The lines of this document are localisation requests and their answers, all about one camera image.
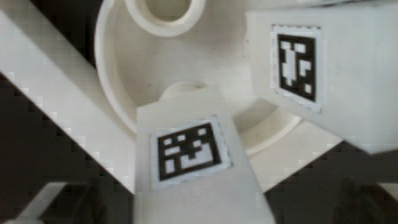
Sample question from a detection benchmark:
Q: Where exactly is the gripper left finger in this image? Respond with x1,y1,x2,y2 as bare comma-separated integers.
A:
7,181,110,224

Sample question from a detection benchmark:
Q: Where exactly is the white round stool seat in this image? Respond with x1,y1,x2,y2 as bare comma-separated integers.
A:
94,0,304,156

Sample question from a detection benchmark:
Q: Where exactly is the white front fence wall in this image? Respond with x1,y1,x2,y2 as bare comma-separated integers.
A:
0,0,135,189

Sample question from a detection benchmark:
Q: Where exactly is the white stool leg with tag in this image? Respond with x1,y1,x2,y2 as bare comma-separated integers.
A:
247,0,398,153

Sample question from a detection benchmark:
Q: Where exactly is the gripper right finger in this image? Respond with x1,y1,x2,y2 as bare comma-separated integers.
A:
332,179,398,224

